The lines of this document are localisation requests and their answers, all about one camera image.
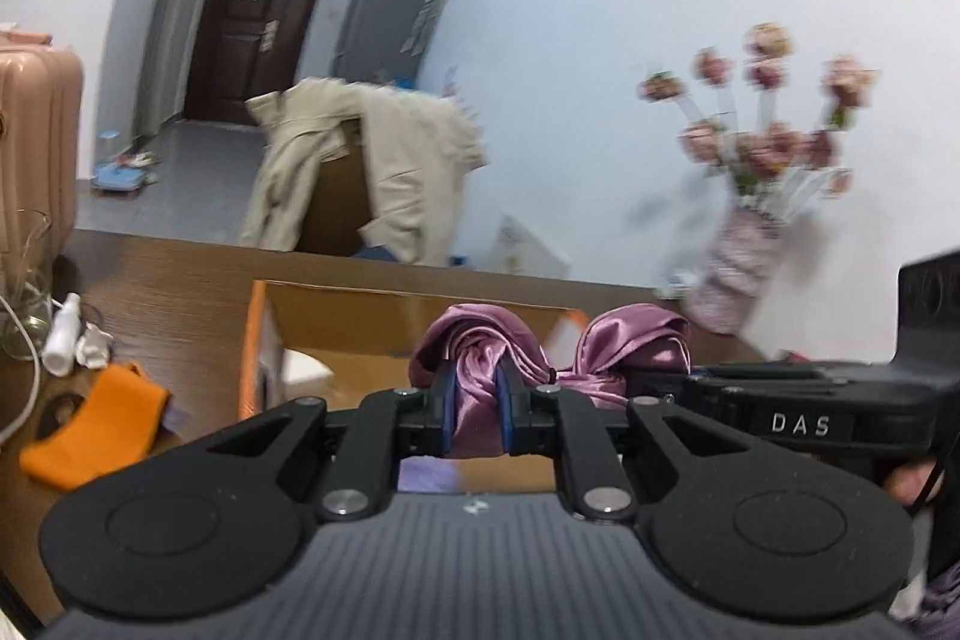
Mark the small white jar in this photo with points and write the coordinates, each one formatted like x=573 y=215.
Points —
x=675 y=289

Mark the orange-red cardboard box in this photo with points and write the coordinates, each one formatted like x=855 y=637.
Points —
x=352 y=325

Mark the grey refrigerator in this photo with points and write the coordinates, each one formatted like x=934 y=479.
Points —
x=382 y=18

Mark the pink textured vase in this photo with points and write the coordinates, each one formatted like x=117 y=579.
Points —
x=739 y=269

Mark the grey side door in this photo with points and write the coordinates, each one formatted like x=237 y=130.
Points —
x=169 y=25

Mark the white plastic bottle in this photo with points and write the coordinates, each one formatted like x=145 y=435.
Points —
x=60 y=332

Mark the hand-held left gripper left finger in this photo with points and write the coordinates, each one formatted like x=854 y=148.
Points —
x=446 y=415

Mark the pink suitcase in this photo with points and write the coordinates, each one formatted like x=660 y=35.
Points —
x=34 y=145

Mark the small white bottle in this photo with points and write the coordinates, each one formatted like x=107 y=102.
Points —
x=94 y=346

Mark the dried pink rose bouquet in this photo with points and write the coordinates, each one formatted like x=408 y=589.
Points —
x=772 y=149

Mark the white paper bag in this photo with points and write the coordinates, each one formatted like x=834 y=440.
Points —
x=525 y=250

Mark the purple satin cloth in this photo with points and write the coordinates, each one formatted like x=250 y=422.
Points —
x=476 y=355

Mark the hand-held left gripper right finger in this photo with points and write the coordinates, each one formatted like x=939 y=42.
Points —
x=506 y=413

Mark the person's right hand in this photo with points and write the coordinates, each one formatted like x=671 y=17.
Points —
x=911 y=486

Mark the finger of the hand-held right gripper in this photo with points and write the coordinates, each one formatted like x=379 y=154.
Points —
x=660 y=385

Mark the dark brown entrance door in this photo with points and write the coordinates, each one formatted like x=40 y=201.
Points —
x=247 y=55

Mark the orange cloth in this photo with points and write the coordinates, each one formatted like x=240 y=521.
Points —
x=97 y=437

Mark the beige coat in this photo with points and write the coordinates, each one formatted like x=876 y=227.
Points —
x=409 y=160

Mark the blue floor scale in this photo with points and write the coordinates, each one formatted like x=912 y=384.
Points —
x=118 y=177

